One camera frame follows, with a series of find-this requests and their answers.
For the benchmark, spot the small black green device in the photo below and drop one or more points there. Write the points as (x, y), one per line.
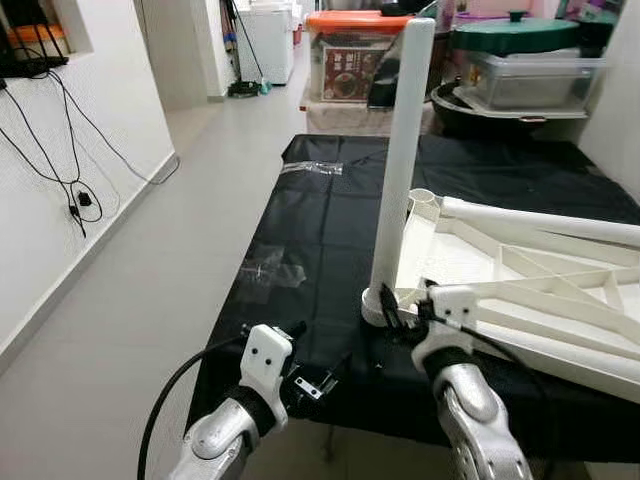
(245, 89)

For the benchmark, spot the clear tape strip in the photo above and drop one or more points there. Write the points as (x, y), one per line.
(312, 167)

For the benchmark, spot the storage box with orange lid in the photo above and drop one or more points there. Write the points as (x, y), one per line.
(340, 70)

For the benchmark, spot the white plastic table top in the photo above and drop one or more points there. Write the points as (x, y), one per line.
(450, 250)

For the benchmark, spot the beige low bench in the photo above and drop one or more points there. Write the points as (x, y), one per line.
(340, 118)

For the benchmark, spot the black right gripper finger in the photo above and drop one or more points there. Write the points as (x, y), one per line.
(390, 308)

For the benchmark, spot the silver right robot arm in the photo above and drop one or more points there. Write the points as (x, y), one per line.
(470, 420)

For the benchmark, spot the pink plastic container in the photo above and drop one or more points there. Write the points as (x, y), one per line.
(462, 10)

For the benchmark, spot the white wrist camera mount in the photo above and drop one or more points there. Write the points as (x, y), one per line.
(265, 350)
(452, 305)

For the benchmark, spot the clear tape patch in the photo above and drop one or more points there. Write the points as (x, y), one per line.
(272, 270)

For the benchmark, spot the black router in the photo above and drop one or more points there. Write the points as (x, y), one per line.
(30, 62)

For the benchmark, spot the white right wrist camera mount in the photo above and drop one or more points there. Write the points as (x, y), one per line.
(452, 305)

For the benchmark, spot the black round basin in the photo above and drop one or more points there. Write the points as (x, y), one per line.
(480, 122)

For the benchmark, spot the black power adapter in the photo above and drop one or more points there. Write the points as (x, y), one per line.
(85, 199)

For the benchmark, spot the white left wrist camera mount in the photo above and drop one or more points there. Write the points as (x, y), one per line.
(265, 350)

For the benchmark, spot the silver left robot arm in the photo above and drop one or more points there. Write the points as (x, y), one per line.
(215, 440)

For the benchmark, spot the white appliance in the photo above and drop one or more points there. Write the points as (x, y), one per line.
(268, 45)

